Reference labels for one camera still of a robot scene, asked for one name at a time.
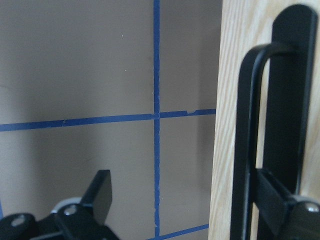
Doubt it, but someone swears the blue tape lower strip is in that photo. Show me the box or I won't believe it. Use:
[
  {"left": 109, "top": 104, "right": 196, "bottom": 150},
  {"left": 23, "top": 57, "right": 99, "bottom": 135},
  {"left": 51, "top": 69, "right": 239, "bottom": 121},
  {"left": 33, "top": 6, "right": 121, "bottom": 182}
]
[{"left": 147, "top": 224, "right": 209, "bottom": 240}]

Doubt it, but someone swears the blue tape vertical strip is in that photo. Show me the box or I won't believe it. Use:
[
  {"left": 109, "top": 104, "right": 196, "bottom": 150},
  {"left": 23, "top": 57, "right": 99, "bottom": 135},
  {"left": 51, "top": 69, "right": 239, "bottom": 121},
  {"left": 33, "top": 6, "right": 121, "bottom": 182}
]
[{"left": 153, "top": 0, "right": 161, "bottom": 240}]

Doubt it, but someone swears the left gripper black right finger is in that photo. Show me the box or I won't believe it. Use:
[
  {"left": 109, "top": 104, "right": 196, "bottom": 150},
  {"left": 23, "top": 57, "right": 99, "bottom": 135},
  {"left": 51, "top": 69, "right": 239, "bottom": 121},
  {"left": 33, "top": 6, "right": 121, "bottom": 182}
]
[{"left": 254, "top": 169, "right": 320, "bottom": 240}]

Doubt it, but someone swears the blue tape horizontal strip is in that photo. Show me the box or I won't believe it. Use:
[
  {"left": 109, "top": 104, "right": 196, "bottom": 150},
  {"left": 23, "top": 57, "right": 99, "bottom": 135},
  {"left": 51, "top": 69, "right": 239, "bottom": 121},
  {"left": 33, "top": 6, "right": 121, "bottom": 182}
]
[{"left": 0, "top": 108, "right": 216, "bottom": 132}]

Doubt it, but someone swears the black metal drawer handle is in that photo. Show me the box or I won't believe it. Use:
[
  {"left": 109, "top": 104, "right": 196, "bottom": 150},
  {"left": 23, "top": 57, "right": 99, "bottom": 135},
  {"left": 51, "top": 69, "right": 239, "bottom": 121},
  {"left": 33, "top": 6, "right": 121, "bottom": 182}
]
[{"left": 230, "top": 4, "right": 318, "bottom": 240}]

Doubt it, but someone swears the light wood drawer cabinet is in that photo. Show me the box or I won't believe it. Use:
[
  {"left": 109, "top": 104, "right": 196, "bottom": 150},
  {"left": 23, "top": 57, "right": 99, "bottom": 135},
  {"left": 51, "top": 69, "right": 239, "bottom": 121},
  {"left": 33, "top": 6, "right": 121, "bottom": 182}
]
[{"left": 208, "top": 0, "right": 320, "bottom": 240}]

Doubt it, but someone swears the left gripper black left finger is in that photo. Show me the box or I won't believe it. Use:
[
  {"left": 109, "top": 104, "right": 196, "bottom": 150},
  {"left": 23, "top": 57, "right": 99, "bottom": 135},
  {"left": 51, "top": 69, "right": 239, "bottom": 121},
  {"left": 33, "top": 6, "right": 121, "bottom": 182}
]
[{"left": 0, "top": 170, "right": 118, "bottom": 240}]

